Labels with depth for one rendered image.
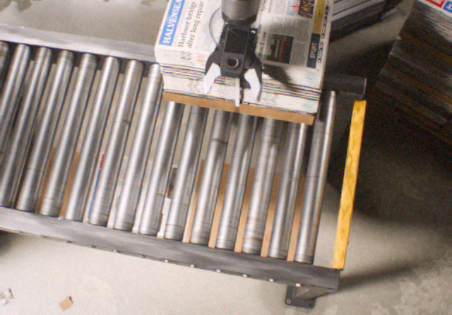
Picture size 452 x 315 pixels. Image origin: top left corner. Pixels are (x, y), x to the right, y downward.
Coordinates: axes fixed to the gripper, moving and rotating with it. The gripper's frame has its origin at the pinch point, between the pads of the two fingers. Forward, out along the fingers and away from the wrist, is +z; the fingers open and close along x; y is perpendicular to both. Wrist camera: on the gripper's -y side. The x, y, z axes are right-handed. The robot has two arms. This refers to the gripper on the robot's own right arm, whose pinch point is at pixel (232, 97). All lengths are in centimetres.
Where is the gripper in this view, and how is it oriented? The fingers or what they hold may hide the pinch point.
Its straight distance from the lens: 128.0
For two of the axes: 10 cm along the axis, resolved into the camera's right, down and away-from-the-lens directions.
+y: 1.9, -6.6, 7.3
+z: -0.5, 7.4, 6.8
